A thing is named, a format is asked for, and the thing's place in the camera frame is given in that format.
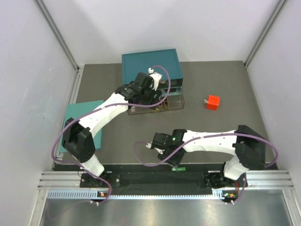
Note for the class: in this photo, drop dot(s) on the teal drawer organizer box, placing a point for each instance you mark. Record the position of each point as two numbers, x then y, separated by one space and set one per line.
134 63

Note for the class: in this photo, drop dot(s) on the teal flat lid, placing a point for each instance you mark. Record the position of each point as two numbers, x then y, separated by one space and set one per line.
76 110

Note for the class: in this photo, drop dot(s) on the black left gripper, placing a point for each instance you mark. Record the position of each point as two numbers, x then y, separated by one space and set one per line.
152 100

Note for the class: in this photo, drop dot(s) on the aluminium frame rail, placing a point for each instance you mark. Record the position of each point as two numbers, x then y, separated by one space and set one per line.
66 185

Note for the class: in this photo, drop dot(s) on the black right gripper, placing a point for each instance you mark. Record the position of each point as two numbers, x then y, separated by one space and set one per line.
176 162

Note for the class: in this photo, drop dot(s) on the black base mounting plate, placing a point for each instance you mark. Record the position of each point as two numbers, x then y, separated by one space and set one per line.
200 179

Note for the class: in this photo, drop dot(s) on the orange red cube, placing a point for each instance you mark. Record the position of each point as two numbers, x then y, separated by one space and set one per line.
212 102

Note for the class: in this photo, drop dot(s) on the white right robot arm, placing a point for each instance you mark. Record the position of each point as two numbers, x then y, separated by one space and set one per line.
244 144

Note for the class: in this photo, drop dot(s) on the bright green mascara tube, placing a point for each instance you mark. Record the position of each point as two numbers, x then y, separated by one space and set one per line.
179 169

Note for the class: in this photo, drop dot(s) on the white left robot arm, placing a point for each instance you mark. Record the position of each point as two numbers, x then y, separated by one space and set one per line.
78 137

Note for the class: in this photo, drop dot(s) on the clear acrylic drawer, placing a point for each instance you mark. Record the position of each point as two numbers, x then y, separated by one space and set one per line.
173 92
175 103

